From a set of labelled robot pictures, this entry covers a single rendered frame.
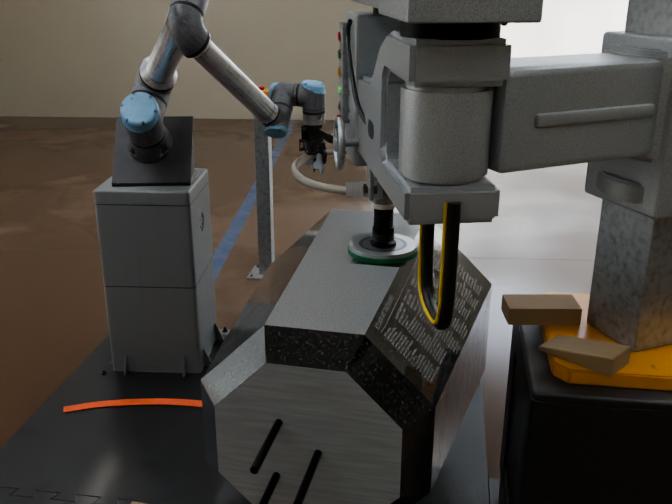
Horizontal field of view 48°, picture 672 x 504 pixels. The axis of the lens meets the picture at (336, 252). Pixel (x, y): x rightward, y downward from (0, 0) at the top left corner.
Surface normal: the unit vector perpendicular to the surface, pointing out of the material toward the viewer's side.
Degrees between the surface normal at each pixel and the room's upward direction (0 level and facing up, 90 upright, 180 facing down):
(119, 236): 90
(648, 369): 0
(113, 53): 90
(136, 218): 90
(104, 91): 90
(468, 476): 0
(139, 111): 52
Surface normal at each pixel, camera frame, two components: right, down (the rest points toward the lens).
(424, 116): -0.55, 0.29
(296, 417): -0.22, 0.34
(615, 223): -0.93, 0.13
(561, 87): 0.42, 0.32
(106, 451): 0.00, -0.94
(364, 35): 0.12, 0.35
